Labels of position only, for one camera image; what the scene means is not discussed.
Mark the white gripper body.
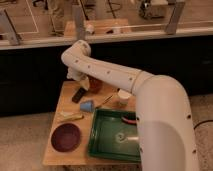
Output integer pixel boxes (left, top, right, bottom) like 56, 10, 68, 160
67, 68, 90, 90

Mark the black eraser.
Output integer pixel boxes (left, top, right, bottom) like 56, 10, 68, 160
72, 88, 86, 103

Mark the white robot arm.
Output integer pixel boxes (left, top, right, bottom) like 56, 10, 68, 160
61, 40, 200, 171

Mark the red-brown bowl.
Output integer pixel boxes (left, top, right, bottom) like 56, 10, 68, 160
89, 78, 102, 93

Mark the wooden table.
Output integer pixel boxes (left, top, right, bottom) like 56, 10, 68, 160
43, 81, 135, 166

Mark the thin brush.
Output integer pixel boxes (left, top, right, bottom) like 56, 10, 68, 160
95, 95, 114, 108

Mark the yellow banana toy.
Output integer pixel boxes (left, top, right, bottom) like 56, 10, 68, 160
60, 114, 84, 122

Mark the white paper cup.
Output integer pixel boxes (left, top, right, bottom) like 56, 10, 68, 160
117, 89, 131, 106

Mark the red sausage toy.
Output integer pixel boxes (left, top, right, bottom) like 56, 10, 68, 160
121, 117, 136, 125

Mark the green plastic tray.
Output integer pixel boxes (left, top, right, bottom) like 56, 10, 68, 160
88, 109, 141, 162

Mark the black cable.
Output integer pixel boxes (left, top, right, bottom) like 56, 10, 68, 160
193, 119, 213, 130

